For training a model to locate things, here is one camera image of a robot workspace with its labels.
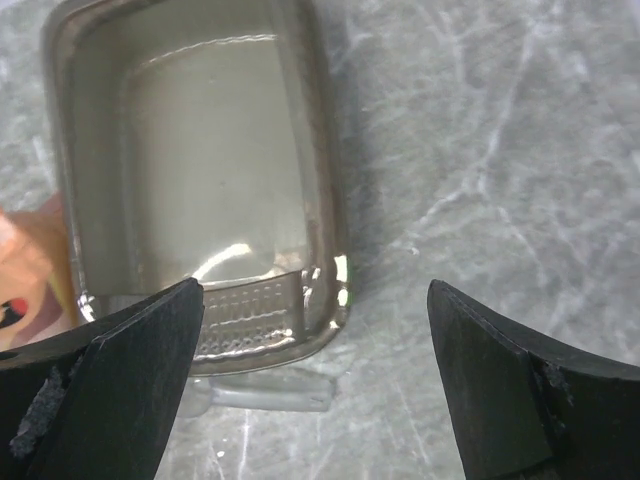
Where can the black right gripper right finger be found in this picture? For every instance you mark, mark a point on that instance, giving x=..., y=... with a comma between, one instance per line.
x=526, y=406

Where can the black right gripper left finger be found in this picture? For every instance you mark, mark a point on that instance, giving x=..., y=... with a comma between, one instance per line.
x=99, y=401

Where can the orange cat litter bag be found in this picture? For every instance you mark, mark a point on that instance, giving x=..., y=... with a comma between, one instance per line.
x=37, y=296

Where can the clear plastic litter scoop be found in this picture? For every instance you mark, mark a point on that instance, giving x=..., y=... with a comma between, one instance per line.
x=285, y=389

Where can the grey plastic litter box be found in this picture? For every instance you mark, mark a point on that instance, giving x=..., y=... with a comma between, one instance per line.
x=196, y=139

